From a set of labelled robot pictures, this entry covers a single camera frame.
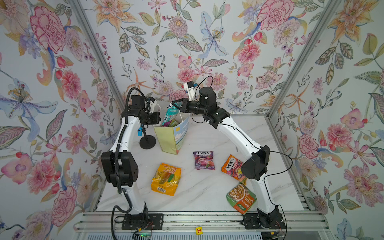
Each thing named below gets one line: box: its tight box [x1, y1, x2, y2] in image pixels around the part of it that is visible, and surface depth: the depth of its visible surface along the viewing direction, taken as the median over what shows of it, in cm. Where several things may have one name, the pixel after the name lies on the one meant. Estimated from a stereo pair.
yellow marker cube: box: [195, 226, 204, 235], surface depth 72 cm
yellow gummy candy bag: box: [151, 163, 182, 196], surface depth 84 cm
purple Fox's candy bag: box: [193, 150, 216, 171], surface depth 94 cm
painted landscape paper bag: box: [153, 112, 190, 155], surface depth 88 cm
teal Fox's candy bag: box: [162, 101, 182, 125], surface depth 75 cm
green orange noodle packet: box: [226, 182, 257, 215], surface depth 82 cm
